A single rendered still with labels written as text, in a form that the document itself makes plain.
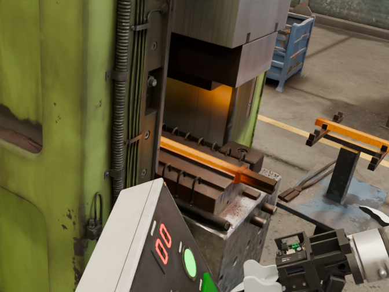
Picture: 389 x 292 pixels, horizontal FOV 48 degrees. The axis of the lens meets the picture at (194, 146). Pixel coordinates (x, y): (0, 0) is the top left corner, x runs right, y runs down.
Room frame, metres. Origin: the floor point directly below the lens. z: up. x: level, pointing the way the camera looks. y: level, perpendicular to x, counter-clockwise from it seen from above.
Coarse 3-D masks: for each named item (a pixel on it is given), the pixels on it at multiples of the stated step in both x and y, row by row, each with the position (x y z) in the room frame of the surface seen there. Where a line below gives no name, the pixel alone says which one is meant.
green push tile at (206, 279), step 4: (204, 276) 0.57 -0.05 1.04; (208, 276) 0.57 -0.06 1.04; (204, 280) 0.56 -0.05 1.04; (208, 280) 0.57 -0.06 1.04; (204, 284) 0.55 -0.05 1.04; (208, 284) 0.56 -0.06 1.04; (212, 284) 0.57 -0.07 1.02; (204, 288) 0.54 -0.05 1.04; (208, 288) 0.55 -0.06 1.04; (212, 288) 0.57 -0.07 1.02
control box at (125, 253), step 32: (128, 192) 0.60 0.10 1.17; (160, 192) 0.58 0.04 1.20; (128, 224) 0.50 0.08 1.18; (160, 224) 0.52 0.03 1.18; (96, 256) 0.45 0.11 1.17; (128, 256) 0.43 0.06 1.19; (160, 256) 0.47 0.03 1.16; (96, 288) 0.38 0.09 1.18; (128, 288) 0.37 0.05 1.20; (160, 288) 0.43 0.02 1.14; (192, 288) 0.51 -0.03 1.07
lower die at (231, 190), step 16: (192, 144) 1.15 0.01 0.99; (160, 160) 1.03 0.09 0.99; (176, 160) 1.04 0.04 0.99; (192, 160) 1.04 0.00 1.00; (224, 160) 1.08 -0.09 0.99; (160, 176) 0.97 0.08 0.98; (176, 176) 0.98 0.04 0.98; (192, 176) 0.98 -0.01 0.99; (208, 176) 0.98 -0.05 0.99; (224, 176) 1.00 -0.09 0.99; (208, 192) 0.92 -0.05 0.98; (224, 192) 0.94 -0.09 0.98; (208, 208) 0.90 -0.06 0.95; (224, 208) 0.96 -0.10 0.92
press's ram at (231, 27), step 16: (176, 0) 0.92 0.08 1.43; (192, 0) 0.90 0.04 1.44; (208, 0) 0.88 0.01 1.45; (224, 0) 0.87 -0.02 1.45; (240, 0) 0.86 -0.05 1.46; (256, 0) 0.92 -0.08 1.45; (272, 0) 1.00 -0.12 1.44; (288, 0) 1.10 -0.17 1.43; (176, 16) 0.92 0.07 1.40; (192, 16) 0.90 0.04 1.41; (208, 16) 0.88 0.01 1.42; (224, 16) 0.87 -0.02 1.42; (240, 16) 0.87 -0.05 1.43; (256, 16) 0.94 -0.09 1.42; (272, 16) 1.02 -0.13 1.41; (176, 32) 0.91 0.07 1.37; (192, 32) 0.90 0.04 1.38; (208, 32) 0.88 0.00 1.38; (224, 32) 0.86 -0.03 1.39; (240, 32) 0.88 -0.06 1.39; (256, 32) 0.95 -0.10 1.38
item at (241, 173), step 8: (160, 144) 1.11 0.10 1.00; (168, 144) 1.10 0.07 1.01; (176, 144) 1.10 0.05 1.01; (184, 152) 1.07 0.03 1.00; (192, 152) 1.07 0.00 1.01; (200, 152) 1.07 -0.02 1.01; (200, 160) 1.05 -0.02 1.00; (208, 160) 1.03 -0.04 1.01; (216, 160) 1.04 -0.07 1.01; (224, 168) 1.01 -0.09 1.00; (232, 168) 1.01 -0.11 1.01; (240, 168) 1.01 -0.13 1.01; (240, 176) 0.99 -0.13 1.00; (248, 176) 0.98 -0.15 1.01; (256, 176) 0.98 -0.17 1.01; (264, 176) 0.99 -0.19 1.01; (248, 184) 0.98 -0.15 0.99; (256, 184) 0.98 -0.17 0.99; (264, 184) 0.97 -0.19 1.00; (272, 184) 0.95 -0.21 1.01; (272, 192) 0.95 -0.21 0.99
